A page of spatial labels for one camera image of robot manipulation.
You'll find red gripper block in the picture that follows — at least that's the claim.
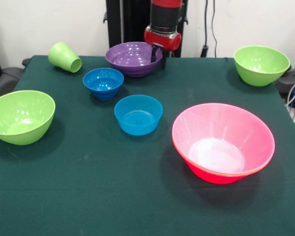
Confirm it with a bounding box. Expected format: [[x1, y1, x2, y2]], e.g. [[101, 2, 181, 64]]
[[144, 24, 182, 70]]

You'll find purple plastic bowl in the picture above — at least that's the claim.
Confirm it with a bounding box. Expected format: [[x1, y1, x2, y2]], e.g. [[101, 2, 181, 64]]
[[105, 41, 164, 78]]

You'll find pink plastic bowl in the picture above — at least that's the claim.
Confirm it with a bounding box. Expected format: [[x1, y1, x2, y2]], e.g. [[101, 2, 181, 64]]
[[172, 103, 275, 176], [185, 157, 251, 184]]

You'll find dark blue plastic bowl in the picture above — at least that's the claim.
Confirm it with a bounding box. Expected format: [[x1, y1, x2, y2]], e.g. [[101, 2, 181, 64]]
[[83, 67, 124, 100]]

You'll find light blue plastic bowl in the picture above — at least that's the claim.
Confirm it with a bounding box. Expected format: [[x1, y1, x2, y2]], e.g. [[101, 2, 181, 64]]
[[114, 94, 163, 136]]

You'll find green plastic cup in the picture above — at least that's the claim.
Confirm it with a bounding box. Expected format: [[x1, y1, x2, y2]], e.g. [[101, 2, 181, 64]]
[[48, 42, 83, 73]]

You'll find green plastic bowl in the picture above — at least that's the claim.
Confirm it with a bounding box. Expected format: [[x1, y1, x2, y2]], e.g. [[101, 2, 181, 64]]
[[234, 45, 291, 87], [0, 90, 56, 146]]

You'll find dark green table cloth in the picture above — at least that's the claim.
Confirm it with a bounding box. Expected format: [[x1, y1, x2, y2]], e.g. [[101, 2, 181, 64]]
[[0, 55, 295, 236]]

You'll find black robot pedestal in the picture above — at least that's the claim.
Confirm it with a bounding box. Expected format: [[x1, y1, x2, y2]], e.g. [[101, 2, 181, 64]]
[[103, 0, 189, 58]]

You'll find black wall cable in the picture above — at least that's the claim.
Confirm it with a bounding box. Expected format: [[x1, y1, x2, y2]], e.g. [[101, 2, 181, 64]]
[[200, 0, 217, 59]]

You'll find black pedestal leg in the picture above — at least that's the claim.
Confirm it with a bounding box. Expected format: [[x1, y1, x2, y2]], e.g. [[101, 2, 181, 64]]
[[0, 58, 31, 99], [275, 68, 295, 109]]

